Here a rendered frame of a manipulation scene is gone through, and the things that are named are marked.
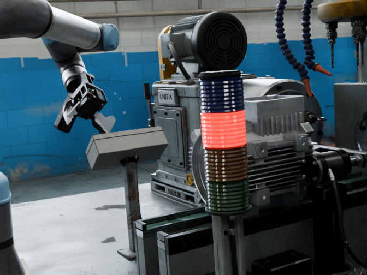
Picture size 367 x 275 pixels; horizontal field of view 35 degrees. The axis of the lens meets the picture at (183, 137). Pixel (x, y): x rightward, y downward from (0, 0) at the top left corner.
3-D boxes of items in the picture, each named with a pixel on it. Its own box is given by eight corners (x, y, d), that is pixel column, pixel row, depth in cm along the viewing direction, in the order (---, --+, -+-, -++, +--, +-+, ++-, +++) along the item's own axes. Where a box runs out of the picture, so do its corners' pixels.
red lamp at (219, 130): (230, 139, 81) (228, 107, 80) (255, 143, 76) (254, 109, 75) (194, 145, 78) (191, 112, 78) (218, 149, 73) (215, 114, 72)
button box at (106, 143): (159, 159, 136) (151, 141, 138) (169, 143, 130) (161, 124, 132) (90, 171, 127) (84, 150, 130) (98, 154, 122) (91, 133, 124)
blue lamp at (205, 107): (228, 107, 80) (226, 75, 80) (254, 109, 75) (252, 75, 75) (191, 112, 78) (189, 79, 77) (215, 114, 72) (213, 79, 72)
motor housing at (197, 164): (265, 192, 132) (260, 109, 129) (324, 208, 115) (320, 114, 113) (190, 208, 122) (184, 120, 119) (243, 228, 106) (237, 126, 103)
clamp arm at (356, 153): (375, 166, 113) (290, 152, 135) (374, 151, 113) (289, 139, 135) (362, 169, 111) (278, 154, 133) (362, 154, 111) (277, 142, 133)
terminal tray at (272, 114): (273, 127, 126) (271, 94, 125) (306, 131, 117) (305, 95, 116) (228, 134, 120) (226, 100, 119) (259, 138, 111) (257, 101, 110)
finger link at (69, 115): (70, 104, 146) (80, 94, 154) (57, 120, 148) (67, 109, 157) (79, 112, 146) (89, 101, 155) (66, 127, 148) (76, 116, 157)
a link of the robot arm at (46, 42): (76, 15, 160) (90, 43, 169) (41, 17, 164) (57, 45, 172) (67, 34, 156) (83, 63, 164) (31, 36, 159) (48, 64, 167)
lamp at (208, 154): (231, 170, 82) (230, 139, 81) (257, 177, 77) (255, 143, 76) (196, 177, 79) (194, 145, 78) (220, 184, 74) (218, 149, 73)
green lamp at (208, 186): (234, 201, 82) (231, 170, 82) (259, 209, 77) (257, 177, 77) (198, 209, 79) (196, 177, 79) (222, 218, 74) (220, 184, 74)
